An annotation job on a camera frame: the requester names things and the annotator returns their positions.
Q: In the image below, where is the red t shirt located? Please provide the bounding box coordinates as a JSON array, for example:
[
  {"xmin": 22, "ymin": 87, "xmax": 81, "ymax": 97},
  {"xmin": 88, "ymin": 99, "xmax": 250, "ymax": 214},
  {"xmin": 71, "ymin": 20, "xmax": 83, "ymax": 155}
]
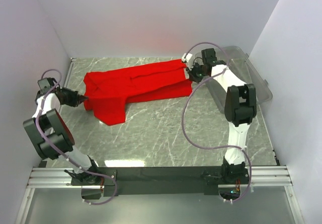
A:
[{"xmin": 84, "ymin": 59, "xmax": 192, "ymax": 126}]

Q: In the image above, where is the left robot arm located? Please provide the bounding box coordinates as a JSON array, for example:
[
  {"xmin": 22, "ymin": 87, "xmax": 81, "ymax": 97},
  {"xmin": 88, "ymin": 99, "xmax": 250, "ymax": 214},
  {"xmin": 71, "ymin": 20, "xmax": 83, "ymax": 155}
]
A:
[{"xmin": 23, "ymin": 77, "xmax": 101, "ymax": 185}]

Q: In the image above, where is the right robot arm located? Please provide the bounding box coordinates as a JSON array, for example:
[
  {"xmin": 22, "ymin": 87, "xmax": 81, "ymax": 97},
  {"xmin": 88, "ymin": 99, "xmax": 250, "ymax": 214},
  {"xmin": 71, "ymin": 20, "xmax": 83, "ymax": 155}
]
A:
[{"xmin": 182, "ymin": 48, "xmax": 257, "ymax": 183}]

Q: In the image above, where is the clear plastic bin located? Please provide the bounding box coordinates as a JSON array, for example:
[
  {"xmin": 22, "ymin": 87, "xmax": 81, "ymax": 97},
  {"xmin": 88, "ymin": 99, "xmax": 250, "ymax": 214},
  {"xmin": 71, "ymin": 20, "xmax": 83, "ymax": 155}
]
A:
[{"xmin": 205, "ymin": 46, "xmax": 273, "ymax": 114}]

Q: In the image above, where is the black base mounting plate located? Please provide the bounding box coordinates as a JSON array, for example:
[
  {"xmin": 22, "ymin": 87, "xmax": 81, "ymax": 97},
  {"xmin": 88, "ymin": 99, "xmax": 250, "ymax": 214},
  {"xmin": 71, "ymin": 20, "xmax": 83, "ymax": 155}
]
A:
[{"xmin": 70, "ymin": 166, "xmax": 252, "ymax": 197}]

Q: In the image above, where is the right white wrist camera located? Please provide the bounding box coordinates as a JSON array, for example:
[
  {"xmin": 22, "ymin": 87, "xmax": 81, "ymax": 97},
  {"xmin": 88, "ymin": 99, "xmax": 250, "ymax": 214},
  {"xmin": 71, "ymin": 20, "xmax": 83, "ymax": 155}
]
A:
[{"xmin": 181, "ymin": 53, "xmax": 195, "ymax": 68}]

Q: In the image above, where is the aluminium rail frame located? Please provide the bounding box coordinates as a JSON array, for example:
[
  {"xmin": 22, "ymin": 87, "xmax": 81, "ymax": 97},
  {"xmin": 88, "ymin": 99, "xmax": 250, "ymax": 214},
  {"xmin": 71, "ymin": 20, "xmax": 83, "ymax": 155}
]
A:
[{"xmin": 15, "ymin": 57, "xmax": 305, "ymax": 224}]

